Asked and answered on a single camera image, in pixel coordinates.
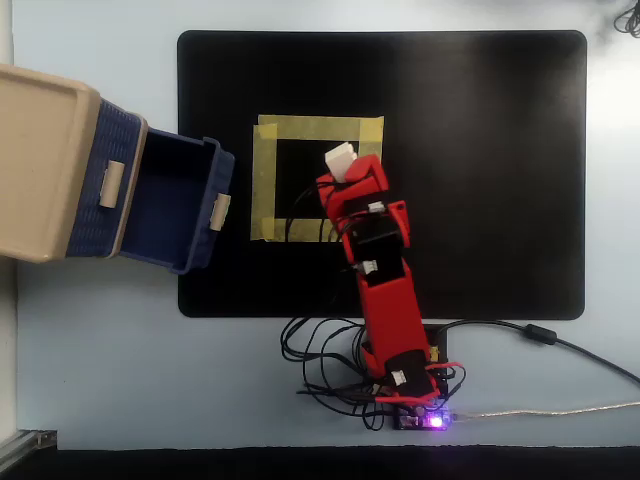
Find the controller board with LED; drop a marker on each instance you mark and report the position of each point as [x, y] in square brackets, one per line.
[425, 420]

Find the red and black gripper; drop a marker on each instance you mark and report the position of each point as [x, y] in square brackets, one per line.
[375, 225]

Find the aluminium profile rail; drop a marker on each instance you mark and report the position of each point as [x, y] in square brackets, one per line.
[25, 442]

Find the black rectangular table mat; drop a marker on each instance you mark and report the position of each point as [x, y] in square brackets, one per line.
[500, 175]

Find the beige plastic drawer cabinet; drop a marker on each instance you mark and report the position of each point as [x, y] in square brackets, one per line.
[35, 165]

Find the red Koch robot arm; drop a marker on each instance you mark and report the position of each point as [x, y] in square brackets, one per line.
[395, 315]

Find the yellow masking tape strip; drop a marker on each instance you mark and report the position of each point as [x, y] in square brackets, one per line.
[263, 185]
[371, 142]
[305, 230]
[310, 127]

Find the white toy brick cube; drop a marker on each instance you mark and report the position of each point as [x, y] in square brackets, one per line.
[339, 159]

